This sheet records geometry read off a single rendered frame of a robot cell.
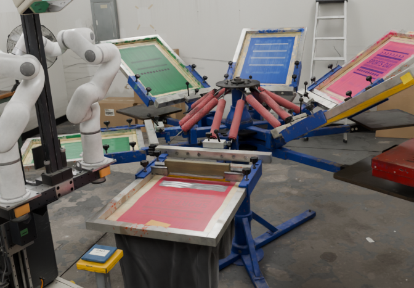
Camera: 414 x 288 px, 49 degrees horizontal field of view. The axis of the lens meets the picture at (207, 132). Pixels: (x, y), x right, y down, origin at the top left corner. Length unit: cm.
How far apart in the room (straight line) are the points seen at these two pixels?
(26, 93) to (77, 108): 30
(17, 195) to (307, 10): 493
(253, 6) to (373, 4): 151
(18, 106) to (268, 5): 488
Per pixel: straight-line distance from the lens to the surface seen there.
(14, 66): 181
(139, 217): 210
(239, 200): 212
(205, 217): 205
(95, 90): 208
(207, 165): 236
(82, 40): 204
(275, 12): 633
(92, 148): 222
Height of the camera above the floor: 190
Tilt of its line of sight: 17 degrees down
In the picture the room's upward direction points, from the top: 3 degrees counter-clockwise
